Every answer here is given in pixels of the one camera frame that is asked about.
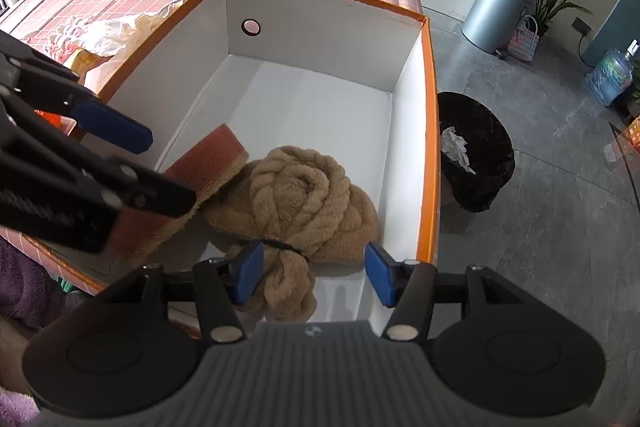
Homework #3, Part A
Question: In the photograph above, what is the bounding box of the white terry bib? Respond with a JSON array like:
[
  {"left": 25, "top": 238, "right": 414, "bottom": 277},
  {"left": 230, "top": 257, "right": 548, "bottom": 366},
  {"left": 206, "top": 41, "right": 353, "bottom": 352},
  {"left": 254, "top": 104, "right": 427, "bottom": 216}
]
[{"left": 44, "top": 0, "right": 186, "bottom": 62}]

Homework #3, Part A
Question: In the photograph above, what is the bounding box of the blue water jug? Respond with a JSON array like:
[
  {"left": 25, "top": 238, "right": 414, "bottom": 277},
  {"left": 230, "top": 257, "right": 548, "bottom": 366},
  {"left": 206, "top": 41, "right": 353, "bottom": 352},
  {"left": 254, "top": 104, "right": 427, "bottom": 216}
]
[{"left": 586, "top": 40, "right": 639, "bottom": 107}]

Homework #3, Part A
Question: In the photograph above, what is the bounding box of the brown braided plush towel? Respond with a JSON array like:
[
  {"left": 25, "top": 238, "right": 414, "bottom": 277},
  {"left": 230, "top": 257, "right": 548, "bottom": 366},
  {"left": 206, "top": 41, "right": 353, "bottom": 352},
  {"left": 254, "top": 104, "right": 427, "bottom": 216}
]
[{"left": 202, "top": 146, "right": 381, "bottom": 322}]

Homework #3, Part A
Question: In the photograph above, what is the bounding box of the grey metal trash can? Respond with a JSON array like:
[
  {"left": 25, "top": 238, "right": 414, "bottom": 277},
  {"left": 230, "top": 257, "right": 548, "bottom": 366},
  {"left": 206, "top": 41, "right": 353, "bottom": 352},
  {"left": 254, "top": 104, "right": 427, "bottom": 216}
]
[{"left": 461, "top": 0, "right": 534, "bottom": 54}]

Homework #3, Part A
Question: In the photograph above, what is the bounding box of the yellow cloth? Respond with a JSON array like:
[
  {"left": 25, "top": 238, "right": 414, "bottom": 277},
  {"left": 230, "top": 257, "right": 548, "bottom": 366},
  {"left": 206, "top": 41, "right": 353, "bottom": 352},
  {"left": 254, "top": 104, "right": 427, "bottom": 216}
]
[{"left": 65, "top": 48, "right": 110, "bottom": 83}]

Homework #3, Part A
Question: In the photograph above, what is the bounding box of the woven small basket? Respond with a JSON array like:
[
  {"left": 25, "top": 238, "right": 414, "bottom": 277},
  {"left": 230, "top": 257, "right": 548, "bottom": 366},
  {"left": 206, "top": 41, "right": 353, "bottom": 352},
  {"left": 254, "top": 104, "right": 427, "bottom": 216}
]
[{"left": 506, "top": 15, "right": 539, "bottom": 63}]

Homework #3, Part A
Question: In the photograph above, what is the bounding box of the pink sponge block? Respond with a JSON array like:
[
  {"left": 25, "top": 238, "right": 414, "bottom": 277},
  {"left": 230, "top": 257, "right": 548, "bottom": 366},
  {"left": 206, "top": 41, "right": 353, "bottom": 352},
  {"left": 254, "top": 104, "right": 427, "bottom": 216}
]
[{"left": 110, "top": 124, "right": 248, "bottom": 265}]

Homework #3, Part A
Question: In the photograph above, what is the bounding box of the black waste bin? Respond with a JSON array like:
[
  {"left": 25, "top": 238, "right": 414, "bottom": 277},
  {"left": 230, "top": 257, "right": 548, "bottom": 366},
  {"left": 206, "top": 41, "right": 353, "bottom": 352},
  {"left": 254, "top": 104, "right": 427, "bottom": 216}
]
[{"left": 438, "top": 92, "right": 515, "bottom": 213}]

